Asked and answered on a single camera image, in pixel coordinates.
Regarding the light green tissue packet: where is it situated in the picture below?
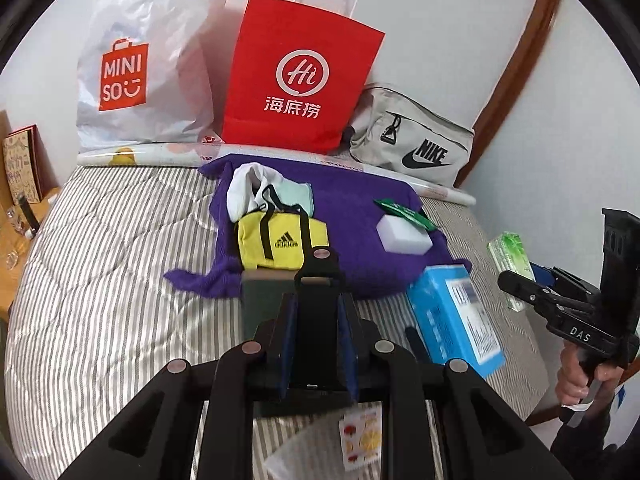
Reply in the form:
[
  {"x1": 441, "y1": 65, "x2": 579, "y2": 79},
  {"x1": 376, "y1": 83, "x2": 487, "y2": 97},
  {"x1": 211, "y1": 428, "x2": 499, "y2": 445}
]
[{"x1": 487, "y1": 231, "x2": 533, "y2": 311}]

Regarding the black tube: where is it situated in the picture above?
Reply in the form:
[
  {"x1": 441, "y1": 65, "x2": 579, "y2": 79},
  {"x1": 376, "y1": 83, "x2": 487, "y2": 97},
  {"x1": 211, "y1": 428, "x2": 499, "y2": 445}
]
[{"x1": 17, "y1": 192, "x2": 41, "y2": 238}]

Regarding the white sock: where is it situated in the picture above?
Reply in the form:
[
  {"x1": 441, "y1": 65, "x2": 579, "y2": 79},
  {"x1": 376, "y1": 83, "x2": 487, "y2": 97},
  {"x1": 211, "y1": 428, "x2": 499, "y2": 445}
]
[{"x1": 226, "y1": 162, "x2": 286, "y2": 222}]

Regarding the white sponge block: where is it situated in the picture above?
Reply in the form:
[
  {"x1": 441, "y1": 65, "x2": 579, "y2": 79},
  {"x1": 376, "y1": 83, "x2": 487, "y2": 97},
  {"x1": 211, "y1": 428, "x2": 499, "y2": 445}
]
[{"x1": 376, "y1": 215, "x2": 433, "y2": 255}]

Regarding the dark green tin box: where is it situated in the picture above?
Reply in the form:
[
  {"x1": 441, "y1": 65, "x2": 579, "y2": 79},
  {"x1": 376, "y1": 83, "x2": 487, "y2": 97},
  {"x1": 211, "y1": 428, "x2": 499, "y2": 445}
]
[{"x1": 241, "y1": 247, "x2": 346, "y2": 396}]

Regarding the striped quilted mat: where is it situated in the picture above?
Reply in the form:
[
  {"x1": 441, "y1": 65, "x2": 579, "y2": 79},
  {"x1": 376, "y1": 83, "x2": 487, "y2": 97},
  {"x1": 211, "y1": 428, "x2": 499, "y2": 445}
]
[{"x1": 5, "y1": 162, "x2": 551, "y2": 480}]

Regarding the grey waist bag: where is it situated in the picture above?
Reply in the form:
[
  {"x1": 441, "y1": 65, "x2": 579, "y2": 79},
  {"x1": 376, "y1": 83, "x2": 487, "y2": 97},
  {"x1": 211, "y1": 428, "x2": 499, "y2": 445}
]
[{"x1": 347, "y1": 82, "x2": 476, "y2": 186}]

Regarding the small yellow duffel bag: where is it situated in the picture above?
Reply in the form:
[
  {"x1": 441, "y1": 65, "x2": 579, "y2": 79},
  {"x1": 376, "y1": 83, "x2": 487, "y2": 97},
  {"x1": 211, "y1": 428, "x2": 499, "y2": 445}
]
[{"x1": 235, "y1": 185, "x2": 331, "y2": 271}]

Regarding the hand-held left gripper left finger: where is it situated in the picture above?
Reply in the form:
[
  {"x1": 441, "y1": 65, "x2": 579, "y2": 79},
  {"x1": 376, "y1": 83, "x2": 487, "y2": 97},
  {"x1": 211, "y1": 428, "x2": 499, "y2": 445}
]
[{"x1": 57, "y1": 290, "x2": 303, "y2": 480}]

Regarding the blue box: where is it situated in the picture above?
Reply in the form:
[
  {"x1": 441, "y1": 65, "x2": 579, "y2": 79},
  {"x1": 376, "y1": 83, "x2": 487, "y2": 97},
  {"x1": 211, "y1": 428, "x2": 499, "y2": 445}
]
[{"x1": 406, "y1": 264, "x2": 506, "y2": 380}]

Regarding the light wooden nightstand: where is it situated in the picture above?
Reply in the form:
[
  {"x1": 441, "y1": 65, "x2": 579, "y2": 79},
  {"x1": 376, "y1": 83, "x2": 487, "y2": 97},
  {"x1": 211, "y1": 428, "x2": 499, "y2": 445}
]
[{"x1": 0, "y1": 110, "x2": 63, "y2": 321}]

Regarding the clear fruit print bag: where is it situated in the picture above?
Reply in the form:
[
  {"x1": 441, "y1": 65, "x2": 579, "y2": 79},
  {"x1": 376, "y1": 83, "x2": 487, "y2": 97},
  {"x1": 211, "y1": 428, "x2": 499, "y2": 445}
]
[{"x1": 262, "y1": 407, "x2": 386, "y2": 480}]

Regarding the dark green wipe packet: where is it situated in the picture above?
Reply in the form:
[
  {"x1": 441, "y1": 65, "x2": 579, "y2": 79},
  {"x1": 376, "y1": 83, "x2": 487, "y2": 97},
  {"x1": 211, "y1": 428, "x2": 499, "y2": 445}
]
[{"x1": 374, "y1": 197, "x2": 438, "y2": 233}]

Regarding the brown printed notebook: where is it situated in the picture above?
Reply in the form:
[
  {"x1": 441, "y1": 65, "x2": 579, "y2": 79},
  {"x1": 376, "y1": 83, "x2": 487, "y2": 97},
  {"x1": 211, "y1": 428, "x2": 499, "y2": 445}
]
[{"x1": 2, "y1": 124, "x2": 43, "y2": 206}]

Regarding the white plastic shopping bag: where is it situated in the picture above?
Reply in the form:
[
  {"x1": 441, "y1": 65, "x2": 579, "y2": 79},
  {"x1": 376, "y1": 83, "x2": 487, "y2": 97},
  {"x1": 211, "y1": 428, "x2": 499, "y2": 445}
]
[{"x1": 75, "y1": 0, "x2": 236, "y2": 153}]

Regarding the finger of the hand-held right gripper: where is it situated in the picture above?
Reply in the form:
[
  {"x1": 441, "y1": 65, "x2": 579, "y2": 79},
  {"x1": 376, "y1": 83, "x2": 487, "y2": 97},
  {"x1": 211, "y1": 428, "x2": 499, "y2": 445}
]
[
  {"x1": 530, "y1": 262, "x2": 581, "y2": 296},
  {"x1": 497, "y1": 270, "x2": 556, "y2": 313}
]

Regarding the red paper bag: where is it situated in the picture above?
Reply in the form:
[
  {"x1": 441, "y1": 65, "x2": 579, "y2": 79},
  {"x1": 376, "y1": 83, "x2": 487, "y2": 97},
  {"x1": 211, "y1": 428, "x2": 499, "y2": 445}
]
[{"x1": 220, "y1": 0, "x2": 386, "y2": 156}]

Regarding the person's right forearm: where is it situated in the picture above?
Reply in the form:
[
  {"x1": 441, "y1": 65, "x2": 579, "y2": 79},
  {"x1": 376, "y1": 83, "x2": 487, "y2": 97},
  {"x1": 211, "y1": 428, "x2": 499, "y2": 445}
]
[{"x1": 550, "y1": 410, "x2": 640, "y2": 480}]

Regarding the person's right hand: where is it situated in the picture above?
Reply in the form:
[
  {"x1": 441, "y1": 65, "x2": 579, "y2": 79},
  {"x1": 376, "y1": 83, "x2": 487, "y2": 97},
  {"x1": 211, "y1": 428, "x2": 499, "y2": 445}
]
[{"x1": 556, "y1": 344, "x2": 626, "y2": 408}]

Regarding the purple towel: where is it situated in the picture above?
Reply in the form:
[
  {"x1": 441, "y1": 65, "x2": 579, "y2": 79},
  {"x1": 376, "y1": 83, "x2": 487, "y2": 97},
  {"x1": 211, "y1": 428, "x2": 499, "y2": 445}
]
[{"x1": 164, "y1": 155, "x2": 473, "y2": 301}]

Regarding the brown wooden door frame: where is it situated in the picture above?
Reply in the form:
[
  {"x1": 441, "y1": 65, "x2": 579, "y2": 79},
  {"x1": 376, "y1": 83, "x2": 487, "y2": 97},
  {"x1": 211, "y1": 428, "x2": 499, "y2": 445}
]
[{"x1": 452, "y1": 0, "x2": 566, "y2": 196}]

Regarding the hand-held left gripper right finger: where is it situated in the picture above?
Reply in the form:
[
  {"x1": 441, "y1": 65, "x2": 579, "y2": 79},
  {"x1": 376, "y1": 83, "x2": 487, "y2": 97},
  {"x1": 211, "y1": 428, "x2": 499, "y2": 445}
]
[{"x1": 337, "y1": 290, "x2": 573, "y2": 480}]

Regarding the mint green sock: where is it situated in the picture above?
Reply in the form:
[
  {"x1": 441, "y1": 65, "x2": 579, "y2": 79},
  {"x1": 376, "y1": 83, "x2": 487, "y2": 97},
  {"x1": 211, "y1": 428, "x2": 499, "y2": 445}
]
[{"x1": 257, "y1": 182, "x2": 316, "y2": 218}]

